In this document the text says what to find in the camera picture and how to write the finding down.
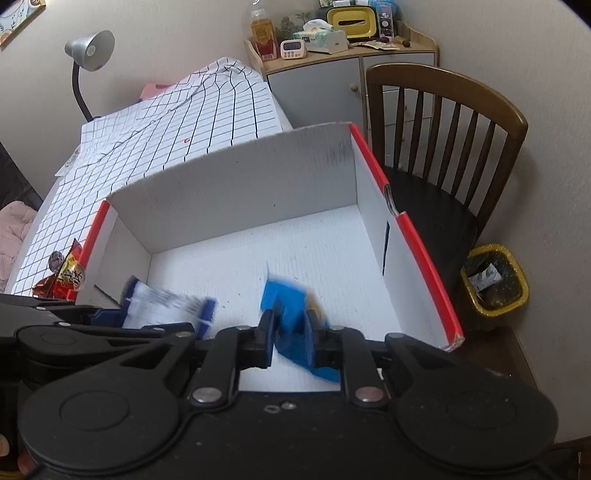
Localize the brown oreo snack bag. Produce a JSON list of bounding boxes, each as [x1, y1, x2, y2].
[[32, 275, 60, 299]]

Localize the blue cookie packet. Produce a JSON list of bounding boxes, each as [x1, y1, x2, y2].
[[260, 278, 339, 384]]

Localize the red yellow chips bag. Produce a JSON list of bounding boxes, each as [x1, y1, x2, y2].
[[49, 239, 85, 301]]

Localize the white blue snack packet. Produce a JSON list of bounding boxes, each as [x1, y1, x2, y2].
[[121, 277, 217, 339]]

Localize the dark round candy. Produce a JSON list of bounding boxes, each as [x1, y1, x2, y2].
[[48, 251, 64, 273]]

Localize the pink jacket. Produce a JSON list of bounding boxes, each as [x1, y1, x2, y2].
[[0, 201, 37, 292]]

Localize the red white cardboard box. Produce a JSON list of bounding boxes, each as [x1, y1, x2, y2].
[[77, 123, 463, 350]]

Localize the paper items on table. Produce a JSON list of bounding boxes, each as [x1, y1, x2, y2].
[[55, 145, 80, 178]]

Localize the yellow trash bin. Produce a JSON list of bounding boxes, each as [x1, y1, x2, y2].
[[461, 243, 530, 319]]

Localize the brown wooden chair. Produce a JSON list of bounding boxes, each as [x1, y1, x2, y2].
[[366, 63, 528, 292]]

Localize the white black checkered tablecloth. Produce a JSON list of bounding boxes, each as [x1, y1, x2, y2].
[[5, 57, 291, 296]]

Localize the grey wooden cabinet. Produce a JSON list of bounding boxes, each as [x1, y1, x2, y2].
[[245, 21, 439, 138]]

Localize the pink box on table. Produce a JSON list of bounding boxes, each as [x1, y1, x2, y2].
[[139, 83, 169, 101]]

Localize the silver desk lamp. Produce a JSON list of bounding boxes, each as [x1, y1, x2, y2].
[[64, 30, 115, 122]]

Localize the white digital timer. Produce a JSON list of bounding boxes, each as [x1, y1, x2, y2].
[[280, 39, 308, 60]]

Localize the framed food picture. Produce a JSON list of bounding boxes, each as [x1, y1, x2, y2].
[[1, 0, 46, 49]]

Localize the white tissue pack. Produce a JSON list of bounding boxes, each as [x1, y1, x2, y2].
[[293, 19, 349, 55]]

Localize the orange drink bottle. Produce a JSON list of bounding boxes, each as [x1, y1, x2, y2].
[[249, 8, 279, 61]]

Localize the yellow tissue box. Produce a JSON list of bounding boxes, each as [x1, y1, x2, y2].
[[327, 6, 378, 41]]

